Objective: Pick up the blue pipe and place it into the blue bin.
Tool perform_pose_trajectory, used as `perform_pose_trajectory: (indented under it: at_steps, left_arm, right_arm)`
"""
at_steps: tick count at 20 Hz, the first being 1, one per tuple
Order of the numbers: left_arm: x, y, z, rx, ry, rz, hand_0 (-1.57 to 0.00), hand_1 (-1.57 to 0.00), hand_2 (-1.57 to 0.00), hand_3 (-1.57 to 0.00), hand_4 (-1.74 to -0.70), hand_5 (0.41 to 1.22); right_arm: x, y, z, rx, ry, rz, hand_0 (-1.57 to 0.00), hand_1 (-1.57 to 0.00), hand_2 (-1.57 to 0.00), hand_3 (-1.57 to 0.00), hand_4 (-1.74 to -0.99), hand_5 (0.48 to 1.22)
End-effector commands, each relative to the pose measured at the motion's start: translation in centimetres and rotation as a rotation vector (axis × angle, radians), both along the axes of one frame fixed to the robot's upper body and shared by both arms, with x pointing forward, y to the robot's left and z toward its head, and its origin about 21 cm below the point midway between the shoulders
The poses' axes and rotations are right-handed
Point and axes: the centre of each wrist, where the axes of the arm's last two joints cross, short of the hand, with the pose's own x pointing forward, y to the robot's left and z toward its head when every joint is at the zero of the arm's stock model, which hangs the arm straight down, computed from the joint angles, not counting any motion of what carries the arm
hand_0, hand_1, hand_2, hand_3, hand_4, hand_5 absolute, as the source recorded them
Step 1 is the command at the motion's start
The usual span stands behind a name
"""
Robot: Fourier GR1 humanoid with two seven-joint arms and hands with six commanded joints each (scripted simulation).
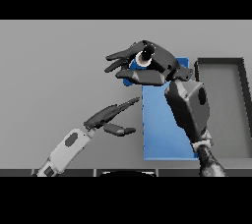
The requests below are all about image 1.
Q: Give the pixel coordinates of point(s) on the blue bin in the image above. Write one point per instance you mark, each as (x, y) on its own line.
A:
(162, 126)

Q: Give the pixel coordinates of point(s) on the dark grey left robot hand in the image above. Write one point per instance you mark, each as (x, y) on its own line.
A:
(102, 116)

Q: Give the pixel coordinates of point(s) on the dark grey bin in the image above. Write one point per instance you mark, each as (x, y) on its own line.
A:
(226, 110)

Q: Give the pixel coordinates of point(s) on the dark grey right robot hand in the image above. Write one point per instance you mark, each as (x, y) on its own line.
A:
(160, 58)

